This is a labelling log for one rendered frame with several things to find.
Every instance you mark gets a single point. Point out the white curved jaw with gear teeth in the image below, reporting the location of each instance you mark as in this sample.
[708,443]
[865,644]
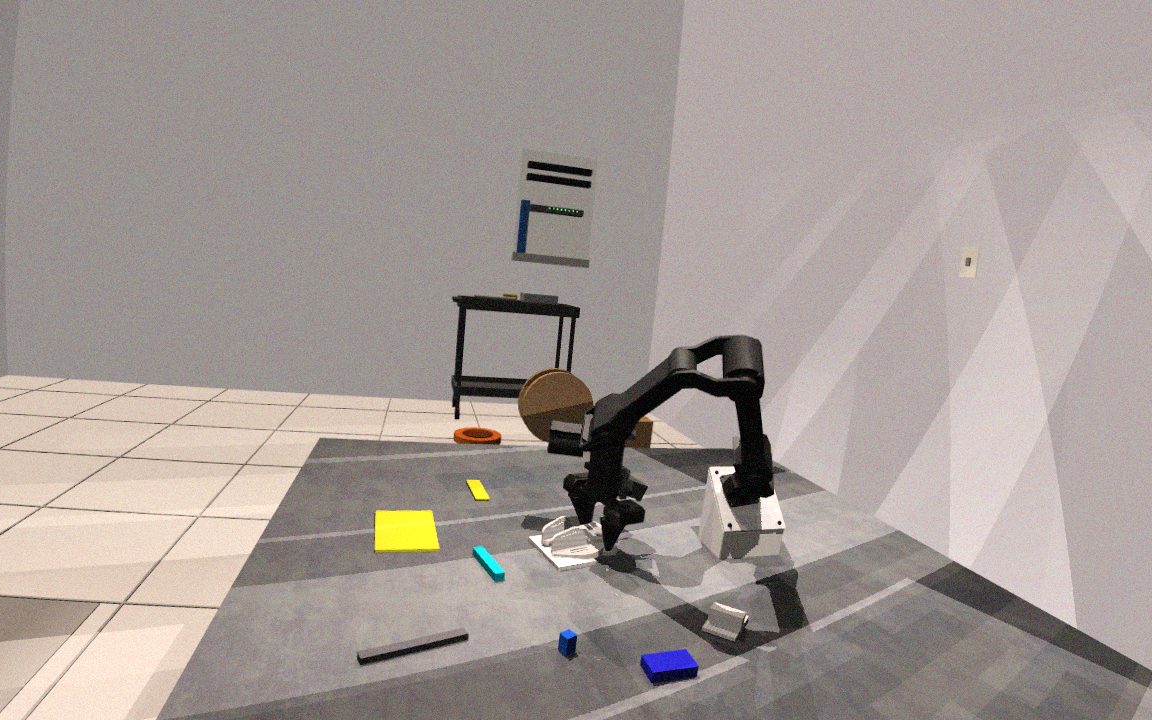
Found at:
[558,525]

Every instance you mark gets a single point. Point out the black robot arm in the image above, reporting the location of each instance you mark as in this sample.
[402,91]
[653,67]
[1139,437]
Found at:
[612,419]

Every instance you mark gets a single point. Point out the dark grey long bar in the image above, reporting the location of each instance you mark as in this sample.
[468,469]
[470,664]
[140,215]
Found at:
[411,646]

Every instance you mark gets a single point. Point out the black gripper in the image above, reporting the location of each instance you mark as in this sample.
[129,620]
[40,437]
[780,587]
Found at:
[601,484]

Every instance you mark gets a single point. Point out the blue rectangular block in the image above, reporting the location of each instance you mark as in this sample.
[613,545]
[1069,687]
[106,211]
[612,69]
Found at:
[567,642]
[667,666]

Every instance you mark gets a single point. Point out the cyan rectangular block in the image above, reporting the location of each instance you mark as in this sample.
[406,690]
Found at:
[488,563]

